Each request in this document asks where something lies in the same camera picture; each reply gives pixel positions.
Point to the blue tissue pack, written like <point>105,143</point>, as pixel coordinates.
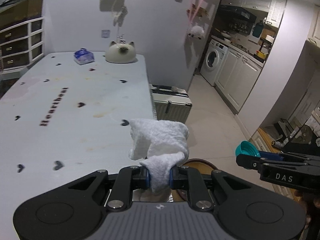
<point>83,57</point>

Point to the glass fish tank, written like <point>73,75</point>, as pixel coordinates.
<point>22,10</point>

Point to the yellow round bin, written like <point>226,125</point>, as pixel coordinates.
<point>197,164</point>

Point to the white kitchen base cabinets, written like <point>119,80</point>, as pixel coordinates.
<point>237,80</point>

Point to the white cat-shaped ceramic jar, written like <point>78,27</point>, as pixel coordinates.
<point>120,53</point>

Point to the teal hanging bag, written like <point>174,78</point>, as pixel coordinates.
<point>257,29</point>

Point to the small silver canister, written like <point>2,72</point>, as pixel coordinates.
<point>277,144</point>

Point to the white plush sheep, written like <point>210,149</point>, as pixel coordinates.
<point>196,32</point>

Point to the white washing machine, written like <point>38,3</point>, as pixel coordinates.
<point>212,60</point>

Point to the wooden wall hook rack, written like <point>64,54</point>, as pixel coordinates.
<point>198,12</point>

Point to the yellow kitchen container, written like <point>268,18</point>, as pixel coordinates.
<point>260,54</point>

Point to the white drawer unit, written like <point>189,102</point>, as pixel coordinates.
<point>20,45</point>

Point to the white ribbed suitcase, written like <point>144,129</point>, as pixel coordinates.
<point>172,105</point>

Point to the teal plastic lid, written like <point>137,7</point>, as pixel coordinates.
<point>243,150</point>

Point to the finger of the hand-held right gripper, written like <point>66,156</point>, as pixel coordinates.
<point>272,156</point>
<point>250,162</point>

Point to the black range hood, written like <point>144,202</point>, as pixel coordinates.
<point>237,12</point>

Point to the black metal bracket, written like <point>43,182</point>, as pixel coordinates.
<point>303,136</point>

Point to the white kitchen upper cabinets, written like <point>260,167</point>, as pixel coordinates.
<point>275,10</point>

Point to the white tissue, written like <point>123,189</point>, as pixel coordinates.
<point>160,140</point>

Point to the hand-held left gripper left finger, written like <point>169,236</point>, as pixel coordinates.
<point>148,178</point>

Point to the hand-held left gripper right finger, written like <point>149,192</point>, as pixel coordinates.
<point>171,180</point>

